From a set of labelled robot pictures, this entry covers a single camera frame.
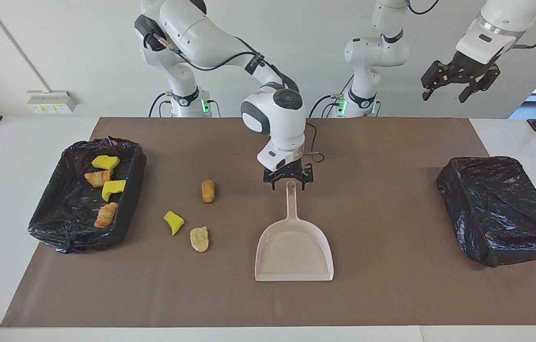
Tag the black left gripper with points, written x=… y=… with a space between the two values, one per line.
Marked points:
x=472 y=71

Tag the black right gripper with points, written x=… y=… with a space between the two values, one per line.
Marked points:
x=289 y=172

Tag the beige plastic dustpan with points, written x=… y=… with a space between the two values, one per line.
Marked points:
x=294 y=251

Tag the brown oval bread roll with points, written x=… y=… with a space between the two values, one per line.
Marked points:
x=208 y=191

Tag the pale bread piece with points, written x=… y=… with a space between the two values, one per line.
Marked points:
x=199 y=239

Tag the small yellow sponge wedge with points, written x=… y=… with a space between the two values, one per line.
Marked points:
x=173 y=222

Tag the yellow notched sponge piece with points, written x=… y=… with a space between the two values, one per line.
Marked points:
x=112 y=189

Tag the yellow rectangular sponge piece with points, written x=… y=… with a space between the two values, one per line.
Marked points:
x=105 y=162

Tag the orange striped croissant piece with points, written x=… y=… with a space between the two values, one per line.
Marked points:
x=98 y=178
x=106 y=214

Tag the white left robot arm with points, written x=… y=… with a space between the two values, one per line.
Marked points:
x=377 y=52

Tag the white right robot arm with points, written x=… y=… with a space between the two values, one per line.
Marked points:
x=201 y=33

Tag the black bag lined bin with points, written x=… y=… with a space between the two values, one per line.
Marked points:
x=500 y=204
x=68 y=209

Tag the brown table mat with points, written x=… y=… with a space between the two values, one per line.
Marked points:
x=391 y=294

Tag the white wall socket box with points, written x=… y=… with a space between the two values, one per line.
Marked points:
x=51 y=97

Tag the thin diagonal wall conduit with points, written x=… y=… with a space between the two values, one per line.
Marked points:
x=16 y=45

